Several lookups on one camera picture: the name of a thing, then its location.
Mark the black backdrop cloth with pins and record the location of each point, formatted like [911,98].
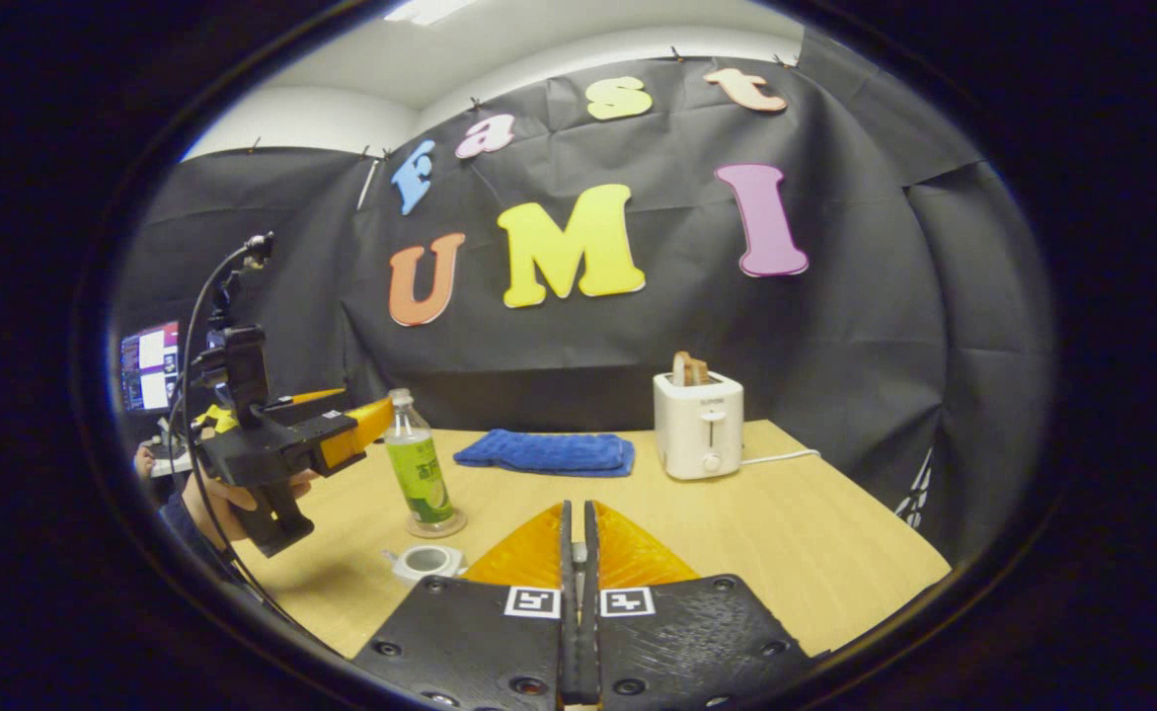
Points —
[835,326]

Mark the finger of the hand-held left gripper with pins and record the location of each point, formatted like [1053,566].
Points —
[307,397]
[361,430]

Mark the computer monitor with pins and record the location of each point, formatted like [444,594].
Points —
[152,365]

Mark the round cork coaster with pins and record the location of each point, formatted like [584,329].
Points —
[435,527]

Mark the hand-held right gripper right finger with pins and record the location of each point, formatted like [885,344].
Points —
[667,642]

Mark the white toaster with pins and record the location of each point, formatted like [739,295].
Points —
[699,425]

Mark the blue towel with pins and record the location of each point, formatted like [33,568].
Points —
[549,452]

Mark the toast slice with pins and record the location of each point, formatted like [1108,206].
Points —
[689,367]

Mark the ceiling light panel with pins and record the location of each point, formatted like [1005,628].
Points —
[428,10]

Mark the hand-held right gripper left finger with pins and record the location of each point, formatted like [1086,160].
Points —
[500,642]

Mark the green label water bottle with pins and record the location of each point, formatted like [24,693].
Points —
[419,474]

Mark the white lattice object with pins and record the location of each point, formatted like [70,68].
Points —
[916,489]

